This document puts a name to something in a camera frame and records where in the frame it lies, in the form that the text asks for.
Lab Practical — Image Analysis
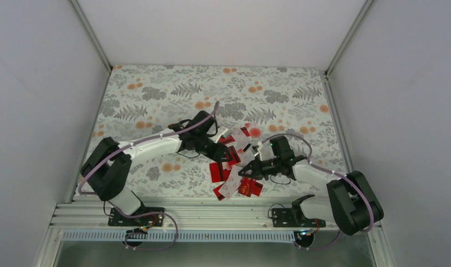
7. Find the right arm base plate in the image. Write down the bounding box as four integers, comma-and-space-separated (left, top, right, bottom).
269, 207, 326, 228

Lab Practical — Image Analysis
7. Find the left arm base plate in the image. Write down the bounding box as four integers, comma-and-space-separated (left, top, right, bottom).
107, 208, 163, 228

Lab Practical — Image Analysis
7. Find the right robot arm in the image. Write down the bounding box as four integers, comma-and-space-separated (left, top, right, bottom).
238, 134, 384, 236

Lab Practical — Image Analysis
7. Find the white floral card front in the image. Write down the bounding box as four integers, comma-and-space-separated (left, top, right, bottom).
219, 167, 243, 199

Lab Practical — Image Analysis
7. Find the red card black stripe middle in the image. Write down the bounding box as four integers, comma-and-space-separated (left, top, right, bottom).
227, 146, 241, 167

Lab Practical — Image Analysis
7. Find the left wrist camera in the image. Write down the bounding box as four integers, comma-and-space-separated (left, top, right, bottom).
187, 110, 218, 137

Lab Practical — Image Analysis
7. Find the red card gold ribbon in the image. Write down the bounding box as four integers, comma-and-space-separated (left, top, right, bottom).
237, 177, 263, 197

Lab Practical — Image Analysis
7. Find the red card black stripe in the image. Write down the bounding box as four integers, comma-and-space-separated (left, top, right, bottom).
209, 162, 231, 182
227, 146, 241, 167
219, 135, 236, 145

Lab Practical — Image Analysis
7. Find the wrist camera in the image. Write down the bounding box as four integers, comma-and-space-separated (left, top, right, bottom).
187, 110, 218, 137
269, 136, 295, 160

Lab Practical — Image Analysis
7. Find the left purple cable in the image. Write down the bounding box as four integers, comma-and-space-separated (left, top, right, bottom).
77, 101, 220, 251

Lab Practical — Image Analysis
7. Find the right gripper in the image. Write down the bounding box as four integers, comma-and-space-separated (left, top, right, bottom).
238, 156, 281, 180

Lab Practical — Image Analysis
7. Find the red card black stripe top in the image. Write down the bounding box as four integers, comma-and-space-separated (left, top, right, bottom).
219, 135, 236, 145

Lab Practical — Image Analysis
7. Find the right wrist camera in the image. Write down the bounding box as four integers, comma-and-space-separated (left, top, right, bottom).
269, 136, 295, 160

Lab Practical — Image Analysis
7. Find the red card black stripe left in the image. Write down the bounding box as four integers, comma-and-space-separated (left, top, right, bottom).
209, 162, 231, 182

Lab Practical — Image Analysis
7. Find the translucent red circle card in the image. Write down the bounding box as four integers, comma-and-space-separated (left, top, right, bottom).
246, 122, 262, 139

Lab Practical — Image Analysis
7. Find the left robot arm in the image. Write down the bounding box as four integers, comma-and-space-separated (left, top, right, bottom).
79, 111, 232, 225

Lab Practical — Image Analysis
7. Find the white card black stripe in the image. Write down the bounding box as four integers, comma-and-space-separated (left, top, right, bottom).
232, 126, 251, 152

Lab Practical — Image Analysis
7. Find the aluminium rail frame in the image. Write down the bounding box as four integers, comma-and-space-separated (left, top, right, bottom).
50, 195, 382, 231

